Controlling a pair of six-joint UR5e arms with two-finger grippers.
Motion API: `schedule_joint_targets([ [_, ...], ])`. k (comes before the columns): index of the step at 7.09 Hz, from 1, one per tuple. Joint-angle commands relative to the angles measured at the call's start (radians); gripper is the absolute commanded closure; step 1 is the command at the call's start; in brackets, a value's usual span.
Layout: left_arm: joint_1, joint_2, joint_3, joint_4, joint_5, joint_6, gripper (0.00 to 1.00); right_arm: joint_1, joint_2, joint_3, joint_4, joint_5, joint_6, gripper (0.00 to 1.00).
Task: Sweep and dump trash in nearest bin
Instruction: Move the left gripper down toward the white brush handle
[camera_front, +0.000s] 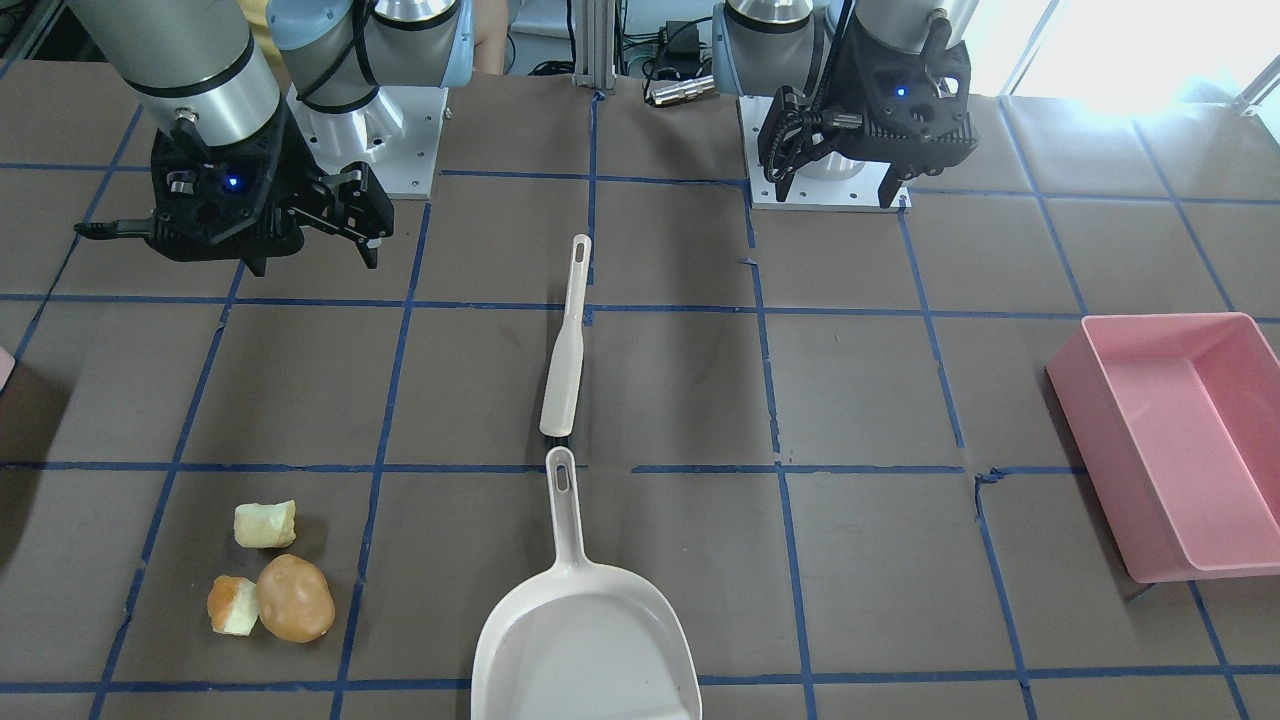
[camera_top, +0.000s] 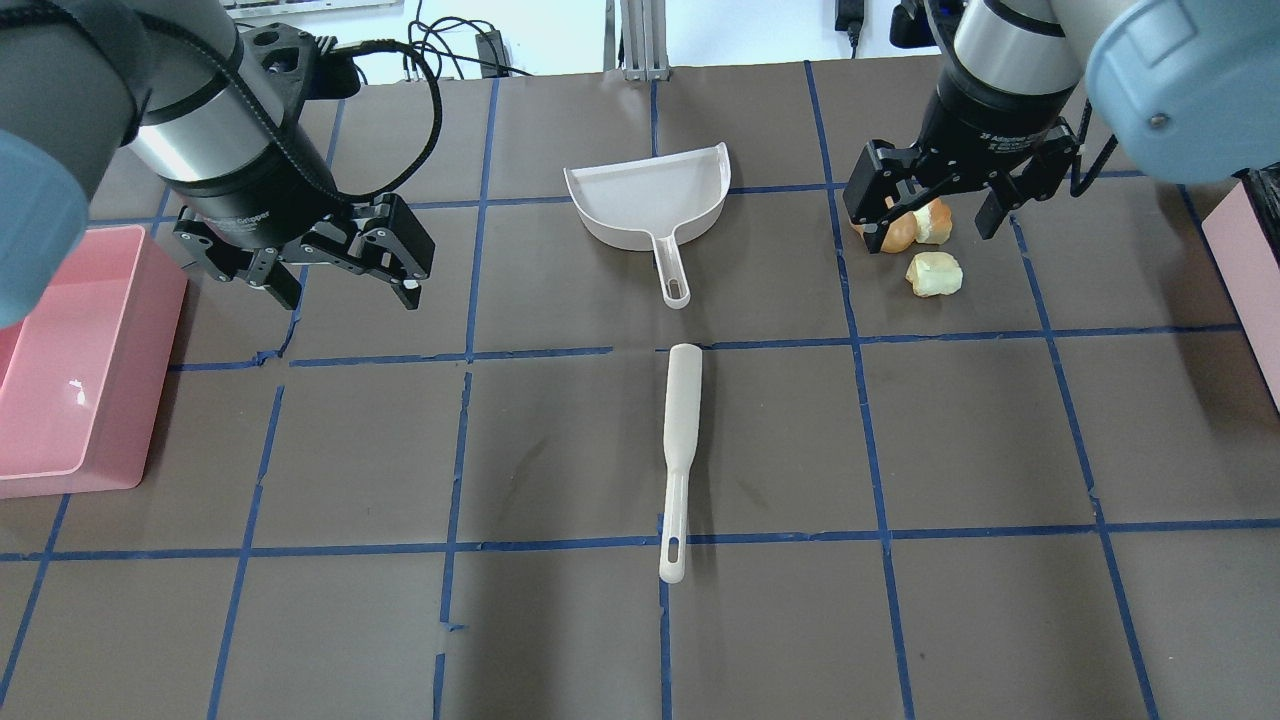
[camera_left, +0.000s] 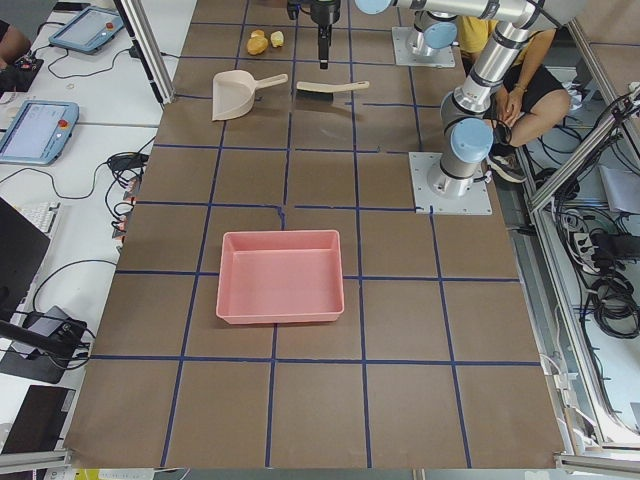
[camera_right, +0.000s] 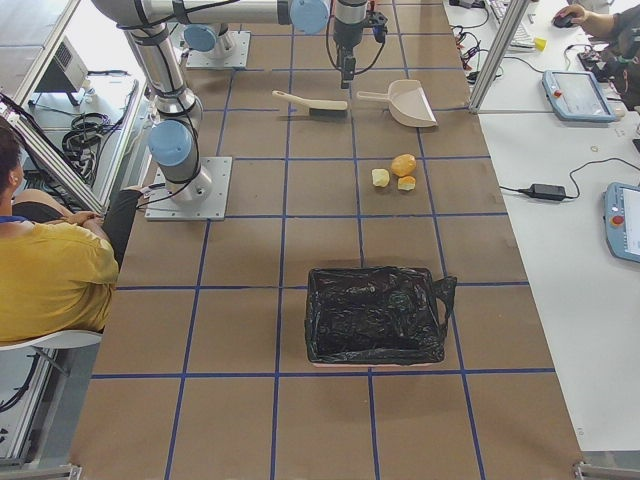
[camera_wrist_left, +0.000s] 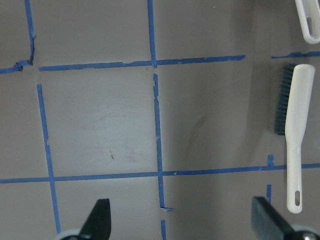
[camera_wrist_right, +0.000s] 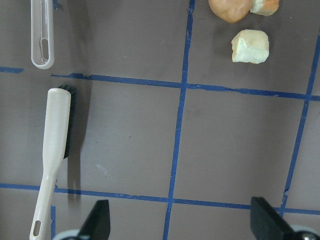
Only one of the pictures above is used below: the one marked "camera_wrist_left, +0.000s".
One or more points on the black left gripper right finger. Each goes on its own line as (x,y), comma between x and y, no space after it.
(268,224)

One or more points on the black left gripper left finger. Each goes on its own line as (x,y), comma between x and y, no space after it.
(98,224)

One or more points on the cream hand brush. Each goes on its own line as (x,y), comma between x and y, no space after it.
(291,116)

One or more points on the cream plastic dustpan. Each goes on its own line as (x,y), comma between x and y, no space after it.
(309,17)

